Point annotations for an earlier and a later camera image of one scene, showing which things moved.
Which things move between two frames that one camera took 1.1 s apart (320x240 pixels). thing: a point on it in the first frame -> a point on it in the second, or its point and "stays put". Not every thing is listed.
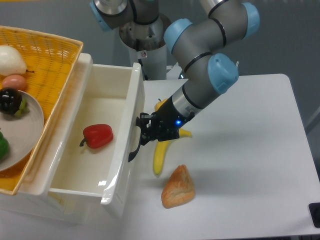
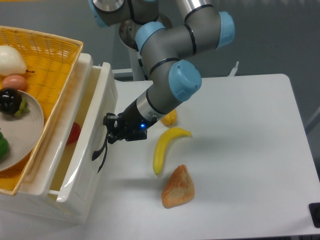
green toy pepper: [4, 147] stays put
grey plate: [24, 134] stays put
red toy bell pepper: [97, 136] -> [74, 134]
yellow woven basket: [49, 60] stays put
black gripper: [162, 125] -> [131, 125]
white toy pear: [11, 63] stays put
